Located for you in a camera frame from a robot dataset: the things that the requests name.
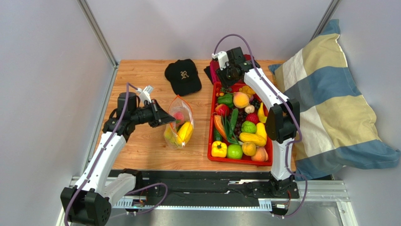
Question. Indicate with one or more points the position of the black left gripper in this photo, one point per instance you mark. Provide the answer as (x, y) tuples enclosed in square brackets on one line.
[(159, 116)]

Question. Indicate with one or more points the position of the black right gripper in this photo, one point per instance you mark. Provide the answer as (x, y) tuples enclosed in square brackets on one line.
[(226, 79)]

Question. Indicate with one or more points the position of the pink peach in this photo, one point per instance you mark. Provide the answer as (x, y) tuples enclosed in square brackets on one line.
[(180, 118)]

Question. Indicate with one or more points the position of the yellow banana bunch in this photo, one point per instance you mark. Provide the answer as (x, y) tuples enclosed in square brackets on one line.
[(172, 138)]

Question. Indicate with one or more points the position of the clear orange zip top bag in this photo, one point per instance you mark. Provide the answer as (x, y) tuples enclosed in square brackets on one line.
[(180, 105)]

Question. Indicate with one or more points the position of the yellow mango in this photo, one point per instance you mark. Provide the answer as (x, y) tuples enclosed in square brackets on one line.
[(185, 133)]

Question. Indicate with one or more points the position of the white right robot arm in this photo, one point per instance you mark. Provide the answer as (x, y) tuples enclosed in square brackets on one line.
[(283, 113)]

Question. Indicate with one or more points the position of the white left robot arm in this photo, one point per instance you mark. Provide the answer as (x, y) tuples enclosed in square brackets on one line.
[(90, 200)]

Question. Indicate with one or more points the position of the folded dark red cloth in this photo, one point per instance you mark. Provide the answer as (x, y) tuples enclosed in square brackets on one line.
[(211, 72)]

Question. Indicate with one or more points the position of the green bell pepper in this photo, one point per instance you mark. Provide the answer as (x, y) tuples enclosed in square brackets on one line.
[(226, 99)]

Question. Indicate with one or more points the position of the large orange peach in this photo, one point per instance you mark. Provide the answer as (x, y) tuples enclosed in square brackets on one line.
[(240, 100)]

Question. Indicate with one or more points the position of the white garlic bulb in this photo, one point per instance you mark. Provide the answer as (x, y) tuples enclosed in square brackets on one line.
[(249, 109)]

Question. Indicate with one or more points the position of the dark purple grapes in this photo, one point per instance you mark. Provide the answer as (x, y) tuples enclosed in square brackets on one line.
[(240, 120)]

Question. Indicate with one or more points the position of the black embroidered baseball cap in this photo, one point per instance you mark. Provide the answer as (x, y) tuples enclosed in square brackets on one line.
[(183, 77)]

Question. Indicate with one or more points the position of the red cabbage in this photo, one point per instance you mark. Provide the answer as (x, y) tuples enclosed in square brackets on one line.
[(252, 117)]

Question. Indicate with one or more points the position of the small yellow banana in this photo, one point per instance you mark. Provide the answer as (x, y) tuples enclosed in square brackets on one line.
[(262, 113)]

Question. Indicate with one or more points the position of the green cabbage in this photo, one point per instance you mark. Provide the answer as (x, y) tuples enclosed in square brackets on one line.
[(248, 127)]

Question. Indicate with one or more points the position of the green cucumber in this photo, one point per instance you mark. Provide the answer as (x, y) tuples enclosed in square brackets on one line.
[(217, 136)]

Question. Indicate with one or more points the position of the yellow bell pepper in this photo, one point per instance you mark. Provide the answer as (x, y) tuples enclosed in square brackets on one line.
[(219, 149)]

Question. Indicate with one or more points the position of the orange fruit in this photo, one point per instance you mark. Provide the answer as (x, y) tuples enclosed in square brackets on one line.
[(249, 148)]

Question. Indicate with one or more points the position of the green lime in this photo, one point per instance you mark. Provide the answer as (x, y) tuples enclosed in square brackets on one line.
[(234, 151)]

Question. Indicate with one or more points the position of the red plastic tray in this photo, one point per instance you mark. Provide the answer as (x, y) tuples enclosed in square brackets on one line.
[(245, 159)]

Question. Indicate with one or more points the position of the peach at tray corner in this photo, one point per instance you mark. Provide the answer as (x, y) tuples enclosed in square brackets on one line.
[(260, 155)]

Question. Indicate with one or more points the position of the striped blue yellow pillow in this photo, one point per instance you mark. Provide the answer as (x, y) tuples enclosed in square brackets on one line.
[(337, 124)]

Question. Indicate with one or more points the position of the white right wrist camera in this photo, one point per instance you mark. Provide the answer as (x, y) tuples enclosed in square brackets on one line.
[(222, 58)]

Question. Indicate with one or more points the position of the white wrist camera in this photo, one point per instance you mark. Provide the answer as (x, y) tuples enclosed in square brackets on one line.
[(222, 58), (144, 94)]

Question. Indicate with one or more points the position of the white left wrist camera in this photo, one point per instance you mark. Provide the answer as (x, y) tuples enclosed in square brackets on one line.
[(144, 94)]

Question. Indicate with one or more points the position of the black mounting base rail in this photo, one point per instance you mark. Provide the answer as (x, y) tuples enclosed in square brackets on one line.
[(211, 189)]

